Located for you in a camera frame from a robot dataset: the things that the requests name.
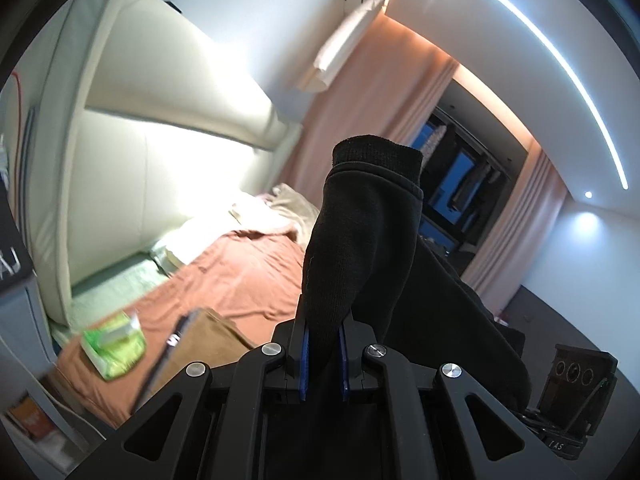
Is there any pink curtain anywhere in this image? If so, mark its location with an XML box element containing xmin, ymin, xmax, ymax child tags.
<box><xmin>278</xmin><ymin>12</ymin><xmax>459</xmax><ymax>212</ymax></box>

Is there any black t-shirt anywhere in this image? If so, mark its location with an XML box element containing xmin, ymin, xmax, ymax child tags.
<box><xmin>300</xmin><ymin>136</ymin><xmax>532</xmax><ymax>411</ymax></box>

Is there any green wet wipes pack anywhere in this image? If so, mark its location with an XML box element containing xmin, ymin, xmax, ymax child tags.
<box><xmin>80</xmin><ymin>312</ymin><xmax>146</xmax><ymax>382</ymax></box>

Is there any brown bed blanket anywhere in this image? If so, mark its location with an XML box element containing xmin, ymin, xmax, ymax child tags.
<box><xmin>52</xmin><ymin>232</ymin><xmax>304</xmax><ymax>428</ymax></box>

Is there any dark window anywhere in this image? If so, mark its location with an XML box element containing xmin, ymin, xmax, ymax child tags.
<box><xmin>413</xmin><ymin>104</ymin><xmax>527</xmax><ymax>268</ymax></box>

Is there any cream padded headboard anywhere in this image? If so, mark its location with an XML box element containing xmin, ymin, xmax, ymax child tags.
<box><xmin>20</xmin><ymin>0</ymin><xmax>302</xmax><ymax>326</ymax></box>

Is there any white air conditioner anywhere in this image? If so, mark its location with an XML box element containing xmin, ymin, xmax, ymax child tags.
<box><xmin>296</xmin><ymin>0</ymin><xmax>390</xmax><ymax>93</ymax></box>

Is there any ceiling strip light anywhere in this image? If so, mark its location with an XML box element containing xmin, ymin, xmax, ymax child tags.
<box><xmin>491</xmin><ymin>0</ymin><xmax>631</xmax><ymax>192</ymax></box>

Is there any cream fleece blanket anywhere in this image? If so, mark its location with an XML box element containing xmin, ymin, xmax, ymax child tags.
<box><xmin>229</xmin><ymin>183</ymin><xmax>319</xmax><ymax>248</ymax></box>

